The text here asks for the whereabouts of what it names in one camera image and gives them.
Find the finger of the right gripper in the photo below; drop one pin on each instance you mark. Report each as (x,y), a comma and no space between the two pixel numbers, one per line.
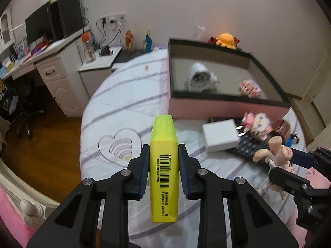
(282,180)
(309,159)

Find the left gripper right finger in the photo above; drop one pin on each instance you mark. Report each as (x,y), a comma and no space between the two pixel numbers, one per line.
(232,213)

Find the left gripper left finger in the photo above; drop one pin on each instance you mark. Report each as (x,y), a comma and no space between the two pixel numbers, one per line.
(96,210)

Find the pink pig doll figure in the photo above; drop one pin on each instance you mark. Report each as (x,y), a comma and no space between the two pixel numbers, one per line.
(278,155)

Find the rose gold cylinder case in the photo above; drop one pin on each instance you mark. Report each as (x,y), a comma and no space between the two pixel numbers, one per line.
(281,128)

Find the black tv remote control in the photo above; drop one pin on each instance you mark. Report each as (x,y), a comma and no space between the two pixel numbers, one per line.
(248,146)

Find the white charger adapter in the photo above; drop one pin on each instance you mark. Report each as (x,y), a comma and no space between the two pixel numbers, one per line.
(221,135)

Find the yellow highlighter pen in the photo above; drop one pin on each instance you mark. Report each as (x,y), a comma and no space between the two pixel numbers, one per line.
(164,170)

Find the pink brick block toy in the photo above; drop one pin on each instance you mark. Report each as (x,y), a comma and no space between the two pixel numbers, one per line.
(250,89)

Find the white hair dryer toy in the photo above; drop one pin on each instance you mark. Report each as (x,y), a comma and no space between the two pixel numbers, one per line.
(201,79)

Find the pink white block cat toy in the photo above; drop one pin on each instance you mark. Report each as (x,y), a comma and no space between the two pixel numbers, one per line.
(259,125)

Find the dark blue small box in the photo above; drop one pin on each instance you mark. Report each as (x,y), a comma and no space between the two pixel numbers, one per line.
(218,119)

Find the pink box with black rim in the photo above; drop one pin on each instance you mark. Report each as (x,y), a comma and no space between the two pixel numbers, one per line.
(231,67)

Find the low white black cabinet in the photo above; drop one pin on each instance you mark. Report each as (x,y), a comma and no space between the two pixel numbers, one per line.
(94,73)

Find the orange octopus plush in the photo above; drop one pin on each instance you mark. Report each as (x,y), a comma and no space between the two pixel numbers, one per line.
(226,40)

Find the white desk with drawers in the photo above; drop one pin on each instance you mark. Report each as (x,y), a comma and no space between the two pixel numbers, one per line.
(58,66)

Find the orange lid water bottle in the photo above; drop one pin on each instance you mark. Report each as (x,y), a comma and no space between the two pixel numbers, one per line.
(89,51)

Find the orange snack bag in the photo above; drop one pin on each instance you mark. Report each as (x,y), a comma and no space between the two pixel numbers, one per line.
(129,41)

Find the wet wipes pack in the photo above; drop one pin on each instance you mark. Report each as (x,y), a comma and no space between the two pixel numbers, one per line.
(157,48)

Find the blue white carton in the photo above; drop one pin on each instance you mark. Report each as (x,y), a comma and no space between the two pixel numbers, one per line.
(148,43)

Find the white glass cabinet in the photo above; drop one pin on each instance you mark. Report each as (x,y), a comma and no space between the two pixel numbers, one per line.
(7,38)

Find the black computer monitor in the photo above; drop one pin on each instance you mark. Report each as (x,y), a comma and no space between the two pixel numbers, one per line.
(38,25)

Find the large black speaker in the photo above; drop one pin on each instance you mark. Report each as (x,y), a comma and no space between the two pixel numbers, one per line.
(65,18)

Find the small black camera device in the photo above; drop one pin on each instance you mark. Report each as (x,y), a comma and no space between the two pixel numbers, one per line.
(106,51)

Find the white wall power strip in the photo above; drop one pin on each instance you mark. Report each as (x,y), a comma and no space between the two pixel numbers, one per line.
(114,18)

